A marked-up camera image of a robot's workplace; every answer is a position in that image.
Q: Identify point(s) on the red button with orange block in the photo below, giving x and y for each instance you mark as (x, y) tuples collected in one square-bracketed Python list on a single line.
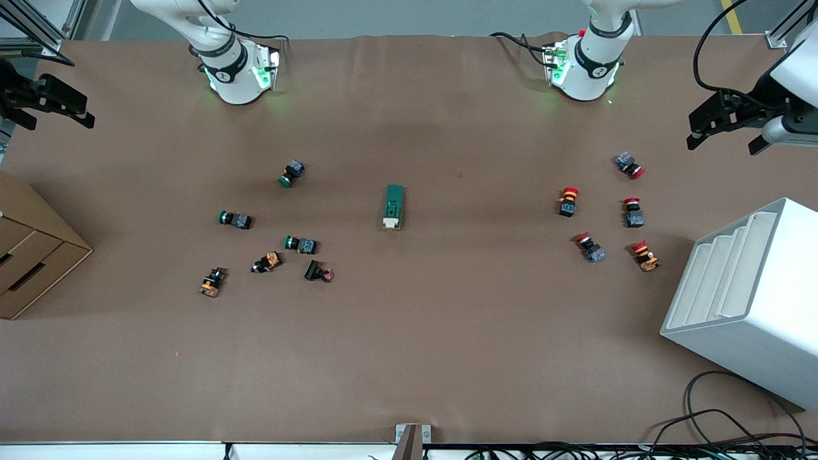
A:
[(645, 255)]

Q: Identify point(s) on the red button with grey block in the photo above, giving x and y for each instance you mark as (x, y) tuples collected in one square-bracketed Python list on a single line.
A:
[(629, 165), (590, 247), (633, 212)]

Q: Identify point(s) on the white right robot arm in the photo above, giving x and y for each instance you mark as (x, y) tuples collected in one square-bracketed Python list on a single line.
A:
[(236, 83)]

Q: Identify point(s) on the brown cardboard box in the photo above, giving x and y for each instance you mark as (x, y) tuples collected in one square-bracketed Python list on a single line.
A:
[(32, 255)]

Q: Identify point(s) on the green push button switch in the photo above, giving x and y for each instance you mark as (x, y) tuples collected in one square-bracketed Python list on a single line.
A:
[(292, 173), (300, 244), (235, 219)]

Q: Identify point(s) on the silver table edge bracket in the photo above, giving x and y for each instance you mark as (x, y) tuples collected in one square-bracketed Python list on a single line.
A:
[(402, 431)]

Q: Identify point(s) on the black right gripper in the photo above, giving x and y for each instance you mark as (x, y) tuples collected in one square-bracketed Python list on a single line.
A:
[(14, 92)]

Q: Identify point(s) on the white table edge rail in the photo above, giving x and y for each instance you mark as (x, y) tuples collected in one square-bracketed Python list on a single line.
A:
[(128, 452)]

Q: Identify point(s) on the aluminium frame profile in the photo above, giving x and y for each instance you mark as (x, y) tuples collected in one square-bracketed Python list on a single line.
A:
[(32, 43), (776, 39)]

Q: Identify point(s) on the black switch with red tip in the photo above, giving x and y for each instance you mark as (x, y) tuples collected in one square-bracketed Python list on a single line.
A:
[(318, 272)]

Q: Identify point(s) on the red button with orange collar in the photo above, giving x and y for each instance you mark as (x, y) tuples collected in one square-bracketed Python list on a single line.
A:
[(568, 201)]

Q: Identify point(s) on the green load switch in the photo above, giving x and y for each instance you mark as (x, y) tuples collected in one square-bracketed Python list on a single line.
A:
[(393, 204)]

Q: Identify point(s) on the black button with orange block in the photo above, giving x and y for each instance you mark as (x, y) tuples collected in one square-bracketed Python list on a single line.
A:
[(266, 262), (212, 282)]

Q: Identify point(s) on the white stepped rack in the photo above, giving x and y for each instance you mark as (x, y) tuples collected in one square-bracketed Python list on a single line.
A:
[(754, 306)]

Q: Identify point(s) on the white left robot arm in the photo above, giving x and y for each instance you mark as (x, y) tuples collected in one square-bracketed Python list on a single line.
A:
[(588, 70)]

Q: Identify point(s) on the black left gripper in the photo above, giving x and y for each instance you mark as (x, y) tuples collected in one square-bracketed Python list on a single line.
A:
[(752, 106)]

